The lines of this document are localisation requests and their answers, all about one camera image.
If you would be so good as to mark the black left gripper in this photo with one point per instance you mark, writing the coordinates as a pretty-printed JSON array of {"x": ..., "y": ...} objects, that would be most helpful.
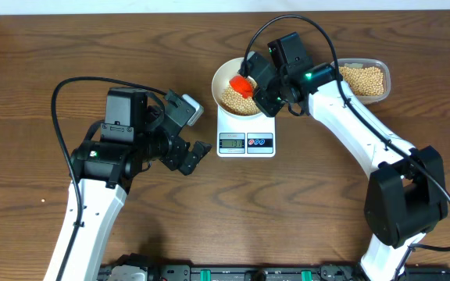
[{"x": 172, "y": 158}]

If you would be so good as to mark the white digital kitchen scale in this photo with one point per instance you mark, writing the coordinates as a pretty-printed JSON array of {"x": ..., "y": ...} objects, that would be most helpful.
[{"x": 245, "y": 136}]

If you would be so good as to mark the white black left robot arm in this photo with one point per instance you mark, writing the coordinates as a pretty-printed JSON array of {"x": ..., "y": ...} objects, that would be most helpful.
[{"x": 138, "y": 129}]

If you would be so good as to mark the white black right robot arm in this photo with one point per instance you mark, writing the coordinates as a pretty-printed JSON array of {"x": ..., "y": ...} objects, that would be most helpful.
[{"x": 406, "y": 196}]

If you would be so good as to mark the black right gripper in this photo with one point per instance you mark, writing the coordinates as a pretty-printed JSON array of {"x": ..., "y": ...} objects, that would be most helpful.
[{"x": 269, "y": 109}]

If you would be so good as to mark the red plastic measuring scoop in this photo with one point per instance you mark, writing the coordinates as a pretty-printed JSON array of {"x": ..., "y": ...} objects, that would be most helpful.
[{"x": 242, "y": 86}]

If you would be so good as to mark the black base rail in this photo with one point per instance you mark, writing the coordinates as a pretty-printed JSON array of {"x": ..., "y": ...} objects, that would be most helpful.
[{"x": 134, "y": 267}]

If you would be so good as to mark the clear plastic soybean container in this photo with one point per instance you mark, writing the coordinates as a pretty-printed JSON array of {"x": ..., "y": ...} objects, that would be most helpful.
[{"x": 369, "y": 79}]

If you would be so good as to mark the white round bowl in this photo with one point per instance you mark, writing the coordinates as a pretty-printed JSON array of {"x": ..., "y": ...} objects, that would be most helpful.
[{"x": 230, "y": 104}]

